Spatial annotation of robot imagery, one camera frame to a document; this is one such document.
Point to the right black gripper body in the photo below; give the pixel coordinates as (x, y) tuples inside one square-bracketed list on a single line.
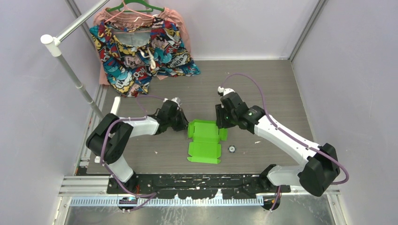
[(225, 120)]

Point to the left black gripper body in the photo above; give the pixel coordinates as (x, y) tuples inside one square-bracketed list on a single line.
[(177, 122)]

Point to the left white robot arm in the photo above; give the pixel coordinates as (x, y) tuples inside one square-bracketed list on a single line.
[(110, 137)]

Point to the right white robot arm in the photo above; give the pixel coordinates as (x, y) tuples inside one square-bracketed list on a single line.
[(317, 166)]

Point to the colorful patterned shirt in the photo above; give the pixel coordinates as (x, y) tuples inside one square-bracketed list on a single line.
[(133, 49)]

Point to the green clothes hanger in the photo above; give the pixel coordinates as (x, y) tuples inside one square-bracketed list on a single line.
[(142, 6)]

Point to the metal clothes rack pole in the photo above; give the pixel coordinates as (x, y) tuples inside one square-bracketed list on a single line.
[(52, 44)]

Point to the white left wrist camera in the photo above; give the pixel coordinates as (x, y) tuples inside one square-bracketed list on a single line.
[(177, 100)]

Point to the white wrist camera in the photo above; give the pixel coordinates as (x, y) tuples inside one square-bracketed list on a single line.
[(224, 91), (177, 100)]

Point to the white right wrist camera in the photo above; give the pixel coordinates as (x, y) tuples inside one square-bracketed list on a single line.
[(224, 91)]

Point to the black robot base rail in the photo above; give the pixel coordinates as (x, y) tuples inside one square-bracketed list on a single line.
[(201, 186)]

